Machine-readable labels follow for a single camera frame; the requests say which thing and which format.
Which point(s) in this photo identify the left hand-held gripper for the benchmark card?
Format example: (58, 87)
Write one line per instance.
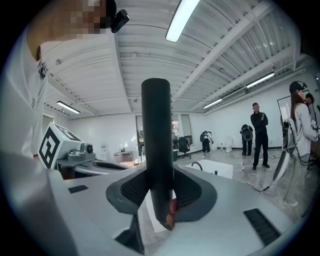
(52, 147)

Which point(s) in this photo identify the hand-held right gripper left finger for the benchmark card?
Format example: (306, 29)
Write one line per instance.
(90, 212)

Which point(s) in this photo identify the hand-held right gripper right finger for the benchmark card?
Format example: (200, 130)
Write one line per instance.
(225, 212)

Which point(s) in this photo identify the dark grey shower head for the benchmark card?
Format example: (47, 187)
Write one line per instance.
(157, 137)

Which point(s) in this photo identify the white bathtub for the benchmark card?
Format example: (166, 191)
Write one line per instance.
(215, 167)

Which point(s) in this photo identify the black bathtub faucet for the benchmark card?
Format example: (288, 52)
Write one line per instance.
(197, 164)

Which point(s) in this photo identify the person's head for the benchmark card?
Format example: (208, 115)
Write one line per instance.
(62, 30)

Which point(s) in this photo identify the grey low cabinet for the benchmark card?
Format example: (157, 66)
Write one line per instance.
(123, 156)

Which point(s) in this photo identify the small clear bottle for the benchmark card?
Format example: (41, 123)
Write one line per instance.
(242, 168)

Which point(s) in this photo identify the long ceiling light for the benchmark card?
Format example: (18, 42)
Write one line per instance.
(212, 103)
(68, 107)
(181, 20)
(260, 80)

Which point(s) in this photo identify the white toilet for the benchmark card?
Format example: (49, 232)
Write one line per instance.
(229, 146)

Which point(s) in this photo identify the white oval panel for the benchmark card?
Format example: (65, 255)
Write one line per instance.
(281, 166)

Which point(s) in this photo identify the black office chair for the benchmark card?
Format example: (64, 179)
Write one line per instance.
(184, 147)

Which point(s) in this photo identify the person's white shirt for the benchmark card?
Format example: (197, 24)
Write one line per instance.
(22, 112)

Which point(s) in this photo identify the small black clip microphone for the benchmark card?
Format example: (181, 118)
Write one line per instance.
(43, 71)

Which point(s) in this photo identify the black frame stand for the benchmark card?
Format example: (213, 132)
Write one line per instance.
(278, 112)

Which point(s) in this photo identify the black head camera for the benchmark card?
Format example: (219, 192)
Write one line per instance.
(120, 21)

